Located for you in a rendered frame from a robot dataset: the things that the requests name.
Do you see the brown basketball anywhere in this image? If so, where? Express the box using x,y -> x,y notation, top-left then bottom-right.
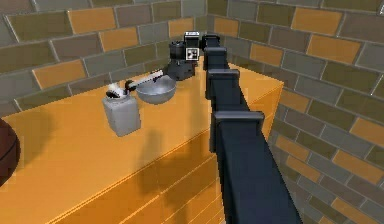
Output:
0,118 -> 21,188

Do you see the orange chest of drawers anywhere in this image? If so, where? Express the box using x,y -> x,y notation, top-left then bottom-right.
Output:
0,55 -> 285,224

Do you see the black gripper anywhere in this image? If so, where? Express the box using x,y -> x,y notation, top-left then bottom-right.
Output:
124,40 -> 197,92

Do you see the grey metal bowl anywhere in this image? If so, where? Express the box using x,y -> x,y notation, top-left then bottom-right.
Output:
135,74 -> 177,105

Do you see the white square container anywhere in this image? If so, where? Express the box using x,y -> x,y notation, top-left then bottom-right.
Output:
101,83 -> 142,138

